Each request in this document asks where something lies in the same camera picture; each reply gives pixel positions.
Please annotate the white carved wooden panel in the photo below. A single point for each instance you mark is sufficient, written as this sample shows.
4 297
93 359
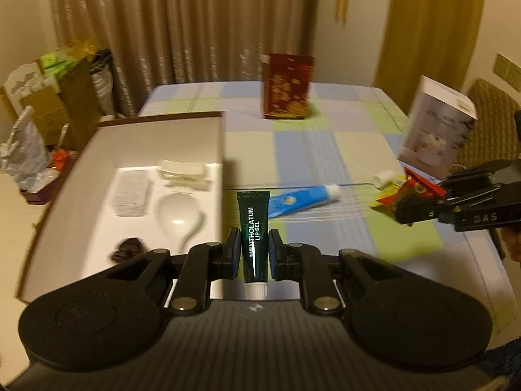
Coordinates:
24 85

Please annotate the red gift box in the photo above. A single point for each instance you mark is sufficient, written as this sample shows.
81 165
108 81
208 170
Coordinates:
287 85

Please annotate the clear plastic bag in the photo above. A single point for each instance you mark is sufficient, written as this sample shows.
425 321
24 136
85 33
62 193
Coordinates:
24 150

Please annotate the brown cardboard box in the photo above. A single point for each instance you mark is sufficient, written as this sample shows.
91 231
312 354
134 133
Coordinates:
81 179

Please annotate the white humidifier box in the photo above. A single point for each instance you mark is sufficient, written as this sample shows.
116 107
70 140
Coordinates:
435 130

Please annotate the blue toothpaste tube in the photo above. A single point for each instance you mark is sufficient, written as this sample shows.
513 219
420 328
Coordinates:
301 199

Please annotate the wall switch plate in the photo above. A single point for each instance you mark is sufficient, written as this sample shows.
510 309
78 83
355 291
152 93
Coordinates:
506 67

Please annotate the red snack packet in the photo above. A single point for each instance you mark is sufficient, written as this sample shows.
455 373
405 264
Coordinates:
411 189

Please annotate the dark red box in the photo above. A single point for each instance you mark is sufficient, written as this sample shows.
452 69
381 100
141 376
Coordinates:
40 187

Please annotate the clear floss pick box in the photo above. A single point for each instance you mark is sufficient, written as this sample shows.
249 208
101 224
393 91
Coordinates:
131 191

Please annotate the white pill bottle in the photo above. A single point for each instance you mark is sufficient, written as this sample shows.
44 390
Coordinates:
384 178

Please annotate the wicker chair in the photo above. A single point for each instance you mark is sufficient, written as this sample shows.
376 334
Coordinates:
492 122

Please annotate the brown curtain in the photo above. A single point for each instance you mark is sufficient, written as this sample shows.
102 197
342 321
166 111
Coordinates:
183 28

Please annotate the black and white bag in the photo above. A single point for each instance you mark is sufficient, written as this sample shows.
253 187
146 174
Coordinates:
101 85

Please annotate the yellow curtain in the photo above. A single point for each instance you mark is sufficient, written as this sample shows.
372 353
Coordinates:
431 28

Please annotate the orange object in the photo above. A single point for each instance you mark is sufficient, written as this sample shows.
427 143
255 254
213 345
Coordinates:
59 159

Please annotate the green packet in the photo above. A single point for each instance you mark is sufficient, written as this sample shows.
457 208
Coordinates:
57 61

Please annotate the tan cardboard box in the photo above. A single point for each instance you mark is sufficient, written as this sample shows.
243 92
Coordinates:
73 102

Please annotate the brown hair scrunchie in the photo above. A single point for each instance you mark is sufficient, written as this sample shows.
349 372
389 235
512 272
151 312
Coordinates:
127 249

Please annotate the yellow plastic bag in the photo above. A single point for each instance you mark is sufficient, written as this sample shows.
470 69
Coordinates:
81 47

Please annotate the dark green lip gel tube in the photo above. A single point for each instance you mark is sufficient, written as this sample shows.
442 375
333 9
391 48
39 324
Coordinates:
253 236

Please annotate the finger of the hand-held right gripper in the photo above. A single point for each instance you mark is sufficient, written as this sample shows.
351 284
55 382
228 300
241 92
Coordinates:
427 211
480 176

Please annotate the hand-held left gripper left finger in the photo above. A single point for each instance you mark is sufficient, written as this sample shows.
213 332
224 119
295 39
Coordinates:
234 252

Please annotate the person's right hand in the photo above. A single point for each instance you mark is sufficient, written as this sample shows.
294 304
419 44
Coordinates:
513 246

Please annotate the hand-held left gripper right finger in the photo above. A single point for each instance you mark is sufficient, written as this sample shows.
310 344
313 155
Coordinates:
276 252

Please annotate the dark blue fuzzy cloth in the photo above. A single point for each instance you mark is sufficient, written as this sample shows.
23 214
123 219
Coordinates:
506 354

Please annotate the checked tablecloth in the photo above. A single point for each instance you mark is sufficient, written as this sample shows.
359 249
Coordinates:
325 146

